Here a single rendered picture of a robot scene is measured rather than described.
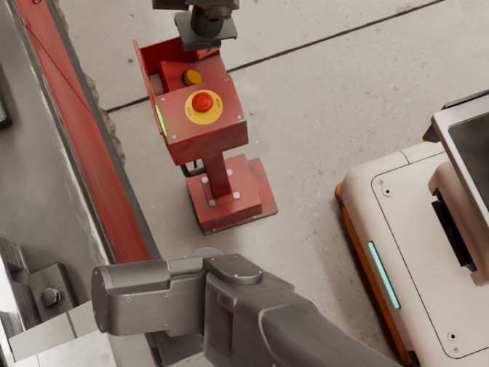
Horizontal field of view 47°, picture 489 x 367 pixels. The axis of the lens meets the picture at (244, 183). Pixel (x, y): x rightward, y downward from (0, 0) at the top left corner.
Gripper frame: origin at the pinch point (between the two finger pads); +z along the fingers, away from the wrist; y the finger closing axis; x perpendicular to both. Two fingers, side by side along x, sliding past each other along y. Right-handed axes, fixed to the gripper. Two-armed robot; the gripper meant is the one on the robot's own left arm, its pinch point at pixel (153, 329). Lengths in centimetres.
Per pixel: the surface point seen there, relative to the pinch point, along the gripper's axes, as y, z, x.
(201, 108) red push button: -36.7, 14.0, 28.2
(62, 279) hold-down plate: -14.5, 20.4, -3.4
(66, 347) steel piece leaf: -3.3, 11.6, -7.6
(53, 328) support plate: -6.3, 12.2, -8.3
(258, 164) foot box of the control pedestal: -49, 77, 80
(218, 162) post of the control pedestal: -40, 48, 48
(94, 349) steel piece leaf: -1.5, 10.0, -4.7
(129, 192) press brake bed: -56, 94, 41
